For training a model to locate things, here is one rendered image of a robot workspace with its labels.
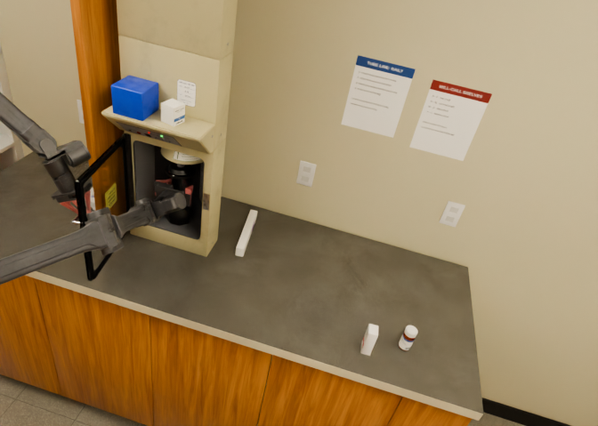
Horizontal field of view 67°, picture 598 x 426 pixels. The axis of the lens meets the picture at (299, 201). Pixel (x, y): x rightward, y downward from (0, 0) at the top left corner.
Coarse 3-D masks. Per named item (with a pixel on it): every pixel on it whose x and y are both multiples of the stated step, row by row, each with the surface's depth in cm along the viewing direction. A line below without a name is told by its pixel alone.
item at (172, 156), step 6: (162, 150) 158; (168, 150) 155; (168, 156) 155; (174, 156) 154; (180, 156) 154; (186, 156) 154; (192, 156) 155; (174, 162) 155; (180, 162) 155; (186, 162) 155; (192, 162) 156; (198, 162) 157
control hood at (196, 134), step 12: (108, 108) 138; (120, 120) 136; (132, 120) 135; (144, 120) 135; (156, 120) 137; (192, 120) 140; (156, 132) 137; (168, 132) 133; (180, 132) 133; (192, 132) 135; (204, 132) 136; (192, 144) 139; (204, 144) 136
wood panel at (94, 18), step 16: (80, 0) 121; (96, 0) 127; (112, 0) 134; (80, 16) 123; (96, 16) 129; (112, 16) 136; (80, 32) 126; (96, 32) 131; (112, 32) 139; (80, 48) 128; (96, 48) 133; (112, 48) 141; (80, 64) 131; (96, 64) 135; (112, 64) 143; (80, 80) 134; (96, 80) 137; (112, 80) 146; (96, 96) 140; (96, 112) 142; (96, 128) 144; (112, 128) 153; (96, 144) 147
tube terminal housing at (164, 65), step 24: (120, 48) 135; (144, 48) 133; (168, 48) 132; (144, 72) 138; (168, 72) 136; (192, 72) 134; (216, 72) 132; (168, 96) 140; (216, 96) 136; (216, 120) 142; (168, 144) 150; (216, 144) 148; (216, 168) 155; (216, 192) 163; (216, 216) 172; (168, 240) 174; (192, 240) 171; (216, 240) 182
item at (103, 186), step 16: (112, 144) 144; (96, 160) 135; (112, 160) 145; (80, 176) 128; (96, 176) 136; (112, 176) 147; (96, 192) 139; (112, 192) 150; (96, 208) 141; (112, 208) 153; (80, 224) 134; (96, 256) 148
